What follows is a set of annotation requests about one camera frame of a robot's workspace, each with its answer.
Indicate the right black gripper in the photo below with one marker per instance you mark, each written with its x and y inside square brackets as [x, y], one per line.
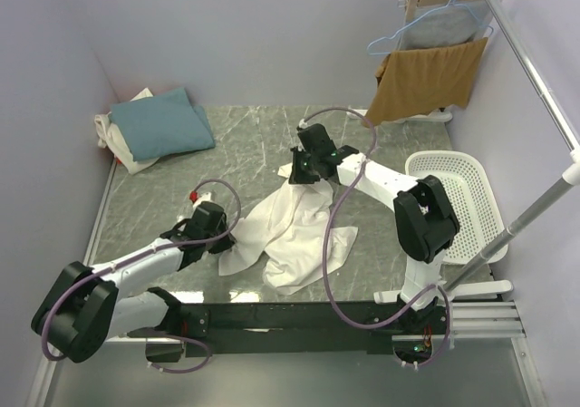
[297, 178]

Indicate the silver clothes rail stand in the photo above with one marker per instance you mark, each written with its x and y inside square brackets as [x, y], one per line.
[508, 129]

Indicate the brown t-shirt on rack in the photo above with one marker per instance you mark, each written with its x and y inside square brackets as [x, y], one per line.
[417, 82]

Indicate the folded teal t-shirt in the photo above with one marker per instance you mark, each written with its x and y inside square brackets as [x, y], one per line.
[163, 125]

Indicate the grey garment on rack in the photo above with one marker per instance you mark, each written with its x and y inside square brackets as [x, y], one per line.
[440, 28]

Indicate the folded cream t-shirt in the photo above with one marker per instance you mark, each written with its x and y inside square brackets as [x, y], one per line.
[110, 137]

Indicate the white t-shirt red print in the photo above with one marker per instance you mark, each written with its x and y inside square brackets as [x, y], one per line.
[288, 226]

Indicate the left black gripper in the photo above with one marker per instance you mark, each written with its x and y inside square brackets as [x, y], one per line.
[226, 243]

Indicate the white perforated plastic basket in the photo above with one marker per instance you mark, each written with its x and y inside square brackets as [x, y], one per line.
[469, 192]

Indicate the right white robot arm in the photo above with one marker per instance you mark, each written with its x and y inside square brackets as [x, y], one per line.
[425, 221]

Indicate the light blue wire hanger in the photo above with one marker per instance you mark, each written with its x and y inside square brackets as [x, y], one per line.
[477, 8]

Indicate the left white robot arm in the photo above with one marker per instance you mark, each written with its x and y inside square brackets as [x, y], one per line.
[88, 305]

